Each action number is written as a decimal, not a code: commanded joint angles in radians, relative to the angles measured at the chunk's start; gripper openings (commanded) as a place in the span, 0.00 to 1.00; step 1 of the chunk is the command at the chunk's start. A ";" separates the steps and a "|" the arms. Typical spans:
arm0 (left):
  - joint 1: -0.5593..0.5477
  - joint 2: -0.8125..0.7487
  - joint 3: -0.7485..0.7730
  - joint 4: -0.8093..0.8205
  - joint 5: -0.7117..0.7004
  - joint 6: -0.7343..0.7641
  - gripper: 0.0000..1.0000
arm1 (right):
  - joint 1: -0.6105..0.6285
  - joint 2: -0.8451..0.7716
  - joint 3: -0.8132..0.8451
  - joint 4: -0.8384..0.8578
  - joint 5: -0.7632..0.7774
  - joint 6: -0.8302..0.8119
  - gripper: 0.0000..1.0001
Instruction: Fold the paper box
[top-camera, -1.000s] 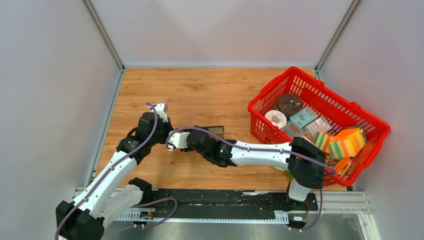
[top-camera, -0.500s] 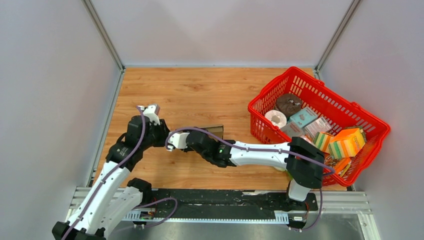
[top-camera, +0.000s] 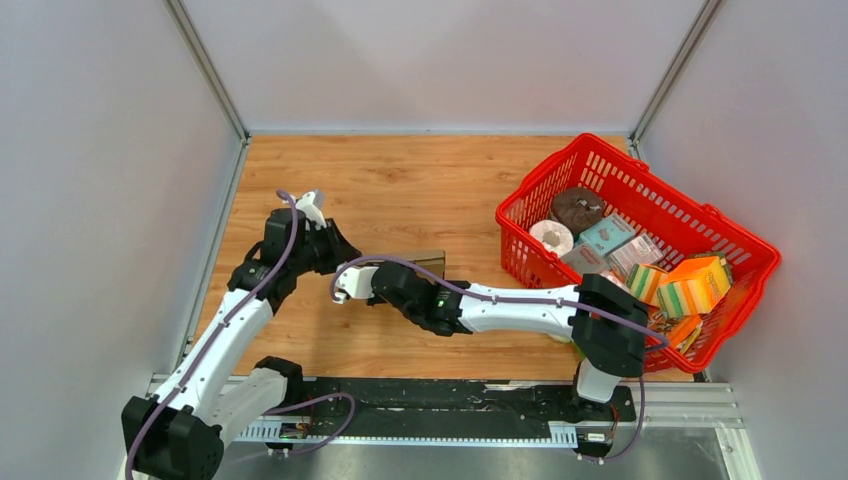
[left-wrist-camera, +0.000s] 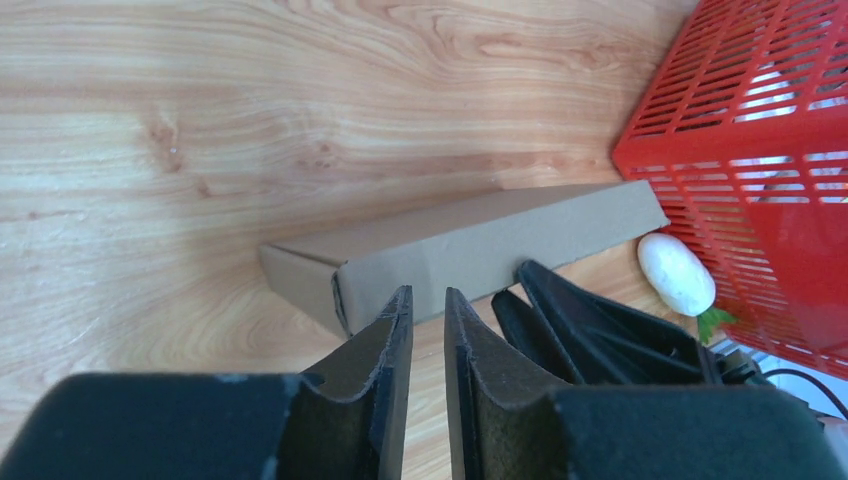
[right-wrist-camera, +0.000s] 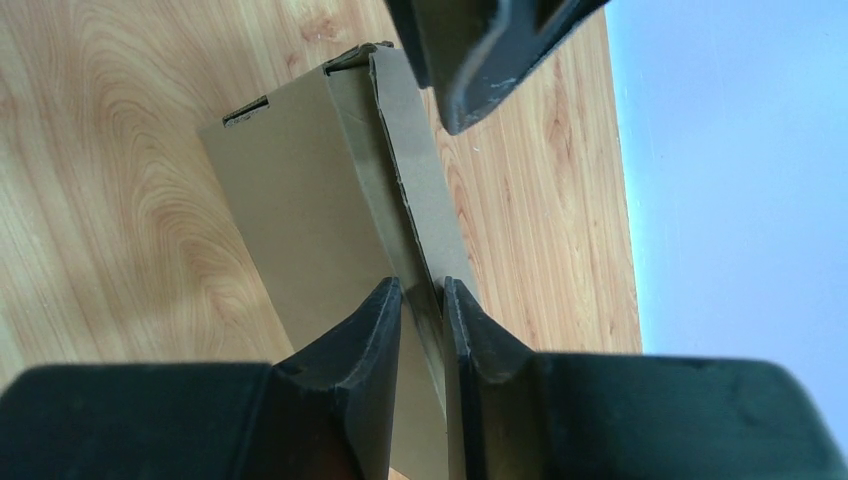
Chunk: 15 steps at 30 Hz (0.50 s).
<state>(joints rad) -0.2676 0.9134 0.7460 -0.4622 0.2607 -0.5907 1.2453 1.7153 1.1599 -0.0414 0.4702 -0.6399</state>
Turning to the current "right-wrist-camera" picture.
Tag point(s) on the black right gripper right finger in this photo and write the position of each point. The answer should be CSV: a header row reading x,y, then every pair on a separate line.
x,y
517,413

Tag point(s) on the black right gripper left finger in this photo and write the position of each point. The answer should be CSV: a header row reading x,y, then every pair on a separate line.
x,y
325,412

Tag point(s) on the brown cardboard box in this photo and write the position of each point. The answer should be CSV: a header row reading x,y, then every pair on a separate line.
x,y
334,181

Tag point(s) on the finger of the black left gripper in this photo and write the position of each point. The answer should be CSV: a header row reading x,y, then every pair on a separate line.
x,y
473,54

